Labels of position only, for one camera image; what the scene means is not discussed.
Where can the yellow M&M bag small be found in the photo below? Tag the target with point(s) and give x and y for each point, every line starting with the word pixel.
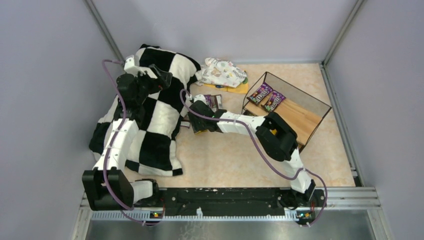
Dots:
pixel 200 132

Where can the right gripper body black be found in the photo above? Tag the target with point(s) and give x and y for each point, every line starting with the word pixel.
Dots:
pixel 197 119

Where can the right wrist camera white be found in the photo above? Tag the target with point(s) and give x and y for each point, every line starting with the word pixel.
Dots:
pixel 199 98

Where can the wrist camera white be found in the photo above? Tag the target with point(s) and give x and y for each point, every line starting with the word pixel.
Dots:
pixel 199 98
pixel 131 66

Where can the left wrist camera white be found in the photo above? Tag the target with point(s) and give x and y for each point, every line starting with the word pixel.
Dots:
pixel 131 66

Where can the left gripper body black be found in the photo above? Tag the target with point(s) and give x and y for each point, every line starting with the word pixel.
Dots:
pixel 154 77

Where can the purple M&M bag on table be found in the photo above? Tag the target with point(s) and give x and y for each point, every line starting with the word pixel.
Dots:
pixel 208 100

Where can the purple m&m bag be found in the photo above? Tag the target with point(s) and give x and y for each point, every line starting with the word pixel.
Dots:
pixel 258 95
pixel 276 98
pixel 208 100

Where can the yellow cloth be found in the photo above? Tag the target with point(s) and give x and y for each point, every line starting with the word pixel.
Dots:
pixel 243 88

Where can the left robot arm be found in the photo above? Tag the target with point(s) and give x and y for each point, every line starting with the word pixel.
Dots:
pixel 106 186

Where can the purple M&M bag on shelf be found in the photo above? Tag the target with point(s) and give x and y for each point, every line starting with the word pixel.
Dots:
pixel 258 95

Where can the floral white cloth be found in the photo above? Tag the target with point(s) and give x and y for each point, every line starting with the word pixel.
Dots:
pixel 216 71

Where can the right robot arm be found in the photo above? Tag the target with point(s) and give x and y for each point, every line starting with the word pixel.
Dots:
pixel 275 141

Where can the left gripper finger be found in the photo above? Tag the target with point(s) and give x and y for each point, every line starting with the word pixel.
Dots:
pixel 164 78
pixel 146 74

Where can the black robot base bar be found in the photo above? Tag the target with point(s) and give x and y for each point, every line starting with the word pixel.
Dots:
pixel 237 201

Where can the black wire wooden shelf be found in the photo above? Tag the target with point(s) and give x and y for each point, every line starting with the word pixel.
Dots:
pixel 302 111

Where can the brown M&M bag on table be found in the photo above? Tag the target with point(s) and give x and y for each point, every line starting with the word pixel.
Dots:
pixel 216 102

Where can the white toothed rail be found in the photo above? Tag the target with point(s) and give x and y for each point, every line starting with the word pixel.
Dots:
pixel 148 216

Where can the black white checkered pillow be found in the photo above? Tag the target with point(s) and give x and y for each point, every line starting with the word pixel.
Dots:
pixel 153 150

